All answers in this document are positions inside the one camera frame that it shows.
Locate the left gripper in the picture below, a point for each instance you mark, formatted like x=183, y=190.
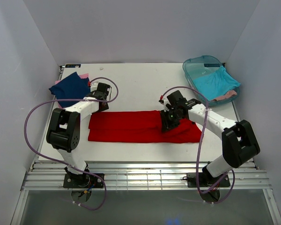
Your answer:
x=104, y=106

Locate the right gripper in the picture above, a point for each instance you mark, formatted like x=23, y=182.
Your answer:
x=168, y=124

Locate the red t shirt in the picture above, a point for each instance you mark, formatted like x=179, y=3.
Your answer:
x=139, y=127

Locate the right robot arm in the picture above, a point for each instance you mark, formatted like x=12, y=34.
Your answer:
x=239, y=143

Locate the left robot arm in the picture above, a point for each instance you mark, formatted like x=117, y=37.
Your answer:
x=63, y=133

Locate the pink folded t shirt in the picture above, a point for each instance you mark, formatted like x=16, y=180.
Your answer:
x=84, y=75

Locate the navy blue folded t shirt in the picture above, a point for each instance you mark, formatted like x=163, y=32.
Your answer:
x=70, y=90

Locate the blue label sticker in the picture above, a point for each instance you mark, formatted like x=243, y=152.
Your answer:
x=72, y=65

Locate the turquoise t shirt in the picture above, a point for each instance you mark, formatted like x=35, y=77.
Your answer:
x=216, y=83

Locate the teal plastic bin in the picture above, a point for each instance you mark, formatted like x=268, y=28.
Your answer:
x=204, y=65

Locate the salmon pink t shirt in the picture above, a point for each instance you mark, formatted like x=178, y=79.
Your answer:
x=229, y=94

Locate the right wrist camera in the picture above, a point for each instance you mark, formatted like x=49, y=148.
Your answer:
x=165, y=103

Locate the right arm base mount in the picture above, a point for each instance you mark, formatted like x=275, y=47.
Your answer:
x=204, y=181

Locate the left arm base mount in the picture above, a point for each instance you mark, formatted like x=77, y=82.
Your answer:
x=83, y=181

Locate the aluminium rail frame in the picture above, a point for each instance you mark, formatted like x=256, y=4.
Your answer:
x=157, y=167

